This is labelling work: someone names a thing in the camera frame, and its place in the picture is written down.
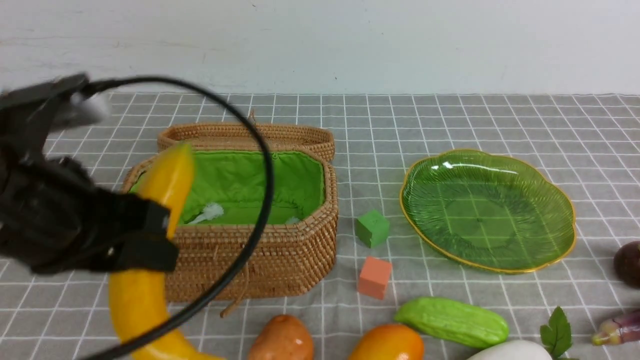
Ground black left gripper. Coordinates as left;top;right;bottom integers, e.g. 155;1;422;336
1;156;179;275

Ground yellow toy banana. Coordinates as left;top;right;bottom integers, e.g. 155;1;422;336
109;142;217;360

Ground brown toy potato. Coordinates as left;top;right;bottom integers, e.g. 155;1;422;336
247;314;314;360

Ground orange toy mango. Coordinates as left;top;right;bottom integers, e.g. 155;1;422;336
348;323;425;360

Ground green toy bitter gourd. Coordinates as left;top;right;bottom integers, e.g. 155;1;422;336
394;296;510;350

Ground white toy radish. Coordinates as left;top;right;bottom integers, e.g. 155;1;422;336
468;339;553;360

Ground purple toy eggplant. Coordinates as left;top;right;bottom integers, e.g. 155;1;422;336
591;310;640;346

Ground white fluffy tag in basket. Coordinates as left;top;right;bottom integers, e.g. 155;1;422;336
187;202;225;225

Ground woven rattan basket green lining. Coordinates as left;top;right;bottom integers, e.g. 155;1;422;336
120;146;339;319

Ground woven rattan basket lid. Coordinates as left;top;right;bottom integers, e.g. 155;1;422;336
157;111;336;162

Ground green foam cube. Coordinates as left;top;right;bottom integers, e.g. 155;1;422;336
355;209;391;249

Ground orange foam cube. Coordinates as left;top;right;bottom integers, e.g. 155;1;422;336
357;256;393;300

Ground green glass leaf plate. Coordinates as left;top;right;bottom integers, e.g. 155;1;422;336
398;149;578;274

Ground green radish leaf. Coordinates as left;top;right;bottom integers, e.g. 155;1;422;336
539;306;578;360

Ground grey checked tablecloth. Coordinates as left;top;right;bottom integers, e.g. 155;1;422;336
0;93;640;360

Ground dark purple mangosteen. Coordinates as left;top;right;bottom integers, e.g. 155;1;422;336
614;241;640;289

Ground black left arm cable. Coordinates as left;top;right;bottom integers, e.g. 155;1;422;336
80;75;275;360

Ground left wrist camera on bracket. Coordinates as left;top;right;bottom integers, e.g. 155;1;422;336
0;73;111;164

